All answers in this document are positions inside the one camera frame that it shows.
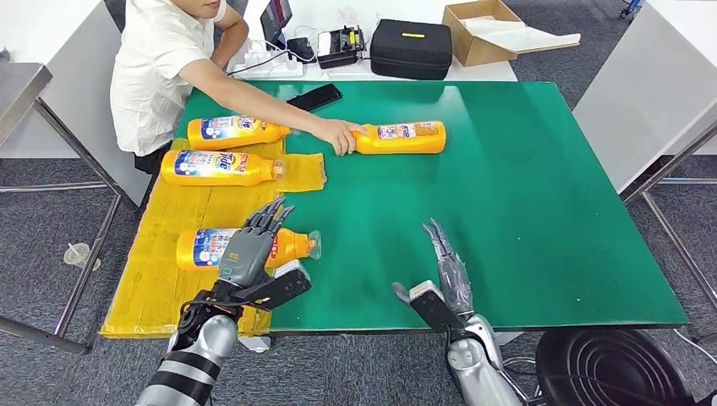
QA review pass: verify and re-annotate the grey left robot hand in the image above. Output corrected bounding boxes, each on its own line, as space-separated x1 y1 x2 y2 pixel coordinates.
216 197 296 289

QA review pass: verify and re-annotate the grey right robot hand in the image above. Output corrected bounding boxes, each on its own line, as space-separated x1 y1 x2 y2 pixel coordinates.
391 218 474 316

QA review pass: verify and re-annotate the person's right hand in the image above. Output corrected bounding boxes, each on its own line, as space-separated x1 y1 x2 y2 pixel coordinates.
310 118 369 156

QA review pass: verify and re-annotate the black smartphone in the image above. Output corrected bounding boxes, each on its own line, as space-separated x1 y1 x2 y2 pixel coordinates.
285 84 344 112

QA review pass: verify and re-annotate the orange detergent bottle clear cap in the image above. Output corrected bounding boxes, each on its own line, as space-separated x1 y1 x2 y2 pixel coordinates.
353 120 447 156
187 115 301 151
176 227 323 273
161 149 287 188

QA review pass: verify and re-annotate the black label printer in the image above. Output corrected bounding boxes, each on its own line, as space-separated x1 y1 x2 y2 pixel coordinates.
316 25 366 70

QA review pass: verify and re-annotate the white power strip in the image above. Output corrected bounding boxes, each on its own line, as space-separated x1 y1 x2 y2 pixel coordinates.
230 49 304 80

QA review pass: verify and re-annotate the black power adapter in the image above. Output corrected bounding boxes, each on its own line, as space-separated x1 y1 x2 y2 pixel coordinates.
285 36 318 63

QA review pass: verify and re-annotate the yellow taped cardboard mat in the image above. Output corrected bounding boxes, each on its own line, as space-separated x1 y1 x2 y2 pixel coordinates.
101 137 327 339

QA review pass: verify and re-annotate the black zip case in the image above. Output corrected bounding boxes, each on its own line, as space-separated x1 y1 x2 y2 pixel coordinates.
369 19 453 81

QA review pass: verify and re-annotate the black tablet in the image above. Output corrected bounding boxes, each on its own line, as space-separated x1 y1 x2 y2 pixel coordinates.
259 0 293 51

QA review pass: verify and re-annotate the brown cardboard box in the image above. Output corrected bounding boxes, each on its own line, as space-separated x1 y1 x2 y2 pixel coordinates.
441 0 519 68

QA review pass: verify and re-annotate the clear plastic cup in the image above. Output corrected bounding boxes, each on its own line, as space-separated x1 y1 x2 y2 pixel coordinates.
63 242 102 272

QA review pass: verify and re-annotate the black round stool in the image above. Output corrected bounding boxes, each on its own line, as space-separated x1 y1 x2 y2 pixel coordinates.
534 327 696 406

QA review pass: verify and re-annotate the person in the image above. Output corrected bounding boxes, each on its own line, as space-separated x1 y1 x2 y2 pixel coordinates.
110 0 369 175

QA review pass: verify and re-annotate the white paper sheet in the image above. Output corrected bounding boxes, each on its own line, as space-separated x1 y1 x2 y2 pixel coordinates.
460 16 582 56

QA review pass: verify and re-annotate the white desk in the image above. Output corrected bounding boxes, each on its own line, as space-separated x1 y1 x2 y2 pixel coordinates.
0 0 152 208

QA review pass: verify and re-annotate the white side table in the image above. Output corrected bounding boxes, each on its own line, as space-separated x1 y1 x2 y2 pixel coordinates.
571 1 717 194

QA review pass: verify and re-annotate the stainless steel table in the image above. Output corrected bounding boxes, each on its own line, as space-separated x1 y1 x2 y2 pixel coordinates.
0 61 123 355

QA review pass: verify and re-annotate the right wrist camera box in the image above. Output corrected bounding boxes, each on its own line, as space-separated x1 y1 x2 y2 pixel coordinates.
408 280 466 332

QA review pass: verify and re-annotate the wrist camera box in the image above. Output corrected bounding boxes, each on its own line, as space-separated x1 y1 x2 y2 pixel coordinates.
238 260 313 312
408 280 466 332

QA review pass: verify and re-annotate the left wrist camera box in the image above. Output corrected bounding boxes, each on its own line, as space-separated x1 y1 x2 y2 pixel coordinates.
238 260 313 312

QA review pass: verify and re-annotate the black power cable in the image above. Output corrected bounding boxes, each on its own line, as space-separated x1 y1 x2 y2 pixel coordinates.
222 49 291 79

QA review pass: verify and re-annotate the steel table leg frame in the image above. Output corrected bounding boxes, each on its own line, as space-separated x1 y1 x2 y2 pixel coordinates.
618 120 717 346

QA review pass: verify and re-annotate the white floor cable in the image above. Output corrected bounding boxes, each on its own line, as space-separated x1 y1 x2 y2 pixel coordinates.
670 327 717 368

